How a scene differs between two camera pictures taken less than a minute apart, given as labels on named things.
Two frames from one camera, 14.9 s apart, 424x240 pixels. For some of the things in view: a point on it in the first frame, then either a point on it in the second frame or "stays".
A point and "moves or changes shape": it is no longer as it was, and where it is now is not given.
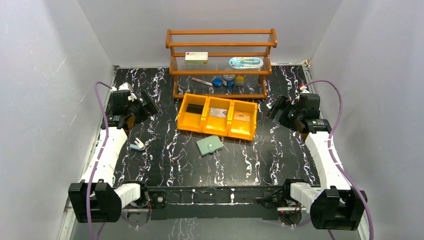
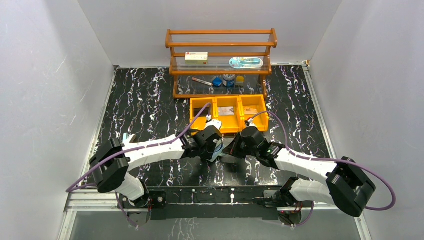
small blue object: (217, 81) stays
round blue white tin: (229, 80) stays
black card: (194, 108) to (204, 113)
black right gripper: (278, 109) to (230, 152)
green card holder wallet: (209, 144) moves or changes shape
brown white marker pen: (202, 81) stays
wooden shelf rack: (220, 61) stays
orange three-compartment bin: (218, 116) moves or changes shape
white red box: (196, 58) stays
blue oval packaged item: (246, 62) stays
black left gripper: (145, 105) to (210, 156)
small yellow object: (240, 79) stays
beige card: (241, 116) to (248, 110)
